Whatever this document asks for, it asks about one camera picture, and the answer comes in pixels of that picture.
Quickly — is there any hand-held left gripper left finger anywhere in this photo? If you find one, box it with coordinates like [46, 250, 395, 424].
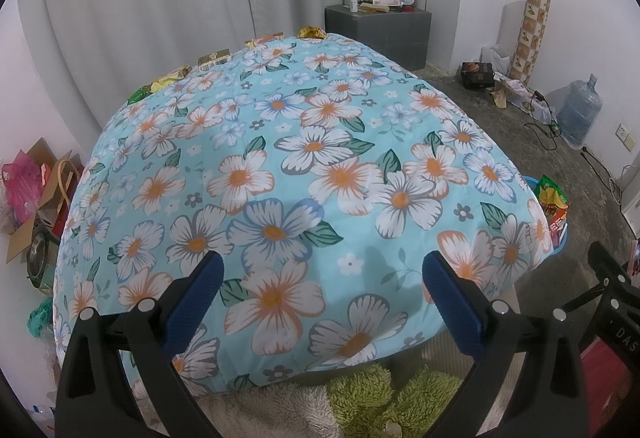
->
[54, 249, 225, 438]

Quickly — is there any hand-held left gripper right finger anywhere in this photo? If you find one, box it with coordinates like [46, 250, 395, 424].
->
[421, 249, 591, 438]

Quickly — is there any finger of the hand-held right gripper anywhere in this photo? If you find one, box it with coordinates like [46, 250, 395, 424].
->
[575, 288, 640, 354]
[587, 242, 632, 289]

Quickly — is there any blue plastic basin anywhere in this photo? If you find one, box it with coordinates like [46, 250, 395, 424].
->
[522, 175, 571, 259]

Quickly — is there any red green snack packet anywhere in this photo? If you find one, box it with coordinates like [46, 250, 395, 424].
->
[542, 205, 568, 239]

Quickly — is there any green chip packet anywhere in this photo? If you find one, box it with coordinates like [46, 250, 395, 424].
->
[536, 174, 571, 209]

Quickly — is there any dark red object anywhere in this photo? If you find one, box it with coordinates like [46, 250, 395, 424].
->
[582, 338, 640, 438]

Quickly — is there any green plush toy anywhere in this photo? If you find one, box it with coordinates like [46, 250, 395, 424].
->
[132, 330, 526, 438]

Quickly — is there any blue water jug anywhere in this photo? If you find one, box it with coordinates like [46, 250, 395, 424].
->
[556, 73, 603, 148]

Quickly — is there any teal cloth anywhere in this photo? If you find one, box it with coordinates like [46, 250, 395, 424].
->
[27, 298, 56, 339]

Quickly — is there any metal pot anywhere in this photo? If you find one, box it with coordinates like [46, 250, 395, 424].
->
[25, 225, 61, 294]

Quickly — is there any floral light blue tablecloth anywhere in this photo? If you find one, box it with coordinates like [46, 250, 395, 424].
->
[52, 32, 556, 399]

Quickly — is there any pink plastic bag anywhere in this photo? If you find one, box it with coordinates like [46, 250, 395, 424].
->
[0, 149, 46, 226]

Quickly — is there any yellow snack packet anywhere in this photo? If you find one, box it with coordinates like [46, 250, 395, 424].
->
[150, 65, 192, 93]
[245, 33, 286, 48]

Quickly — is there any dark brown box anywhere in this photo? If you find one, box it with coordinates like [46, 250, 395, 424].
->
[460, 61, 496, 90]

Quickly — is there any white floor bag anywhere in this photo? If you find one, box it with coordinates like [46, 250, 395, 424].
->
[480, 45, 516, 79]

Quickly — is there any gold wrapped pack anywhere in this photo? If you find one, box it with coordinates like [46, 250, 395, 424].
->
[197, 48, 232, 69]

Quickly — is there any patterned tall cardboard box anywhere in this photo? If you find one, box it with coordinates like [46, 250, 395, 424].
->
[510, 0, 552, 84]

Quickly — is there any grey cabinet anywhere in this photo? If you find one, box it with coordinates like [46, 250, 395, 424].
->
[324, 4, 432, 71]

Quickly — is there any grey curtain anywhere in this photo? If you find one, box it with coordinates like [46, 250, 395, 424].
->
[15, 0, 431, 159]

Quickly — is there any black power cable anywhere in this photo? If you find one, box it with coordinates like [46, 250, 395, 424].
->
[524, 90, 563, 152]

